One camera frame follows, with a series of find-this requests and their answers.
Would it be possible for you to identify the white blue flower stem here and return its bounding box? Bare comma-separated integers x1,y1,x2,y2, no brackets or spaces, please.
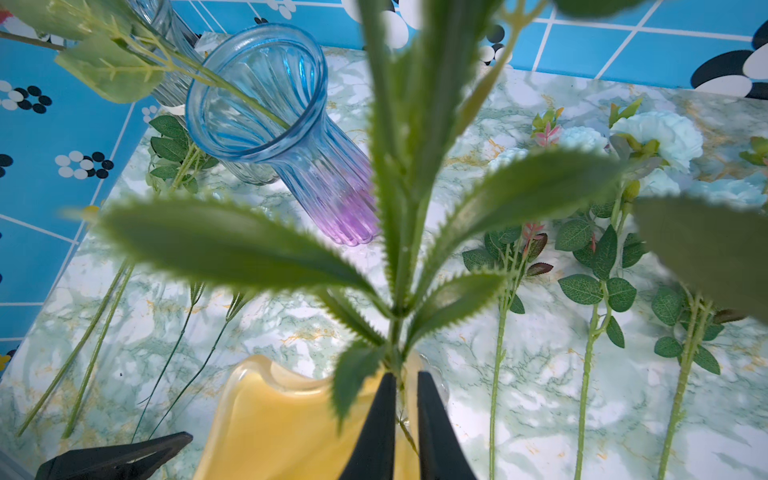
461,107,565,480

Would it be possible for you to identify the purple blue glass vase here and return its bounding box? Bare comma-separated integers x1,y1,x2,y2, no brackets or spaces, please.
185,24,378,246

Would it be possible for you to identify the red rose stem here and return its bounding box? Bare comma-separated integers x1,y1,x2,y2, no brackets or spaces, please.
1,1,288,128

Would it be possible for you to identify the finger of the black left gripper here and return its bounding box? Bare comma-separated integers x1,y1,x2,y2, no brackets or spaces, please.
35,432,193,480

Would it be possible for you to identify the clear ribbed glass vase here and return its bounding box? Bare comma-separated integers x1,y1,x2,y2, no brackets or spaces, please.
128,0,279,186

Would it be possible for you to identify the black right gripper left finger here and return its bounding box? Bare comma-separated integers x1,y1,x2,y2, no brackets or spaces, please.
339,373,396,480

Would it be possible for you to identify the yellow fluted glass vase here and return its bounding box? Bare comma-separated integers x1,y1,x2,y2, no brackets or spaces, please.
194,344,428,479

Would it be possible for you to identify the large light blue peony stem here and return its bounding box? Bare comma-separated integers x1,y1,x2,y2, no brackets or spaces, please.
657,179,767,479

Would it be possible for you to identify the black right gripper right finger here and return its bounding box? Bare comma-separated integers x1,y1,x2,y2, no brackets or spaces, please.
417,371,476,480

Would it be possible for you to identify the white blue flower bunch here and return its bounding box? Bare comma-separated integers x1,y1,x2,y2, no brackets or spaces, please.
556,99,703,479

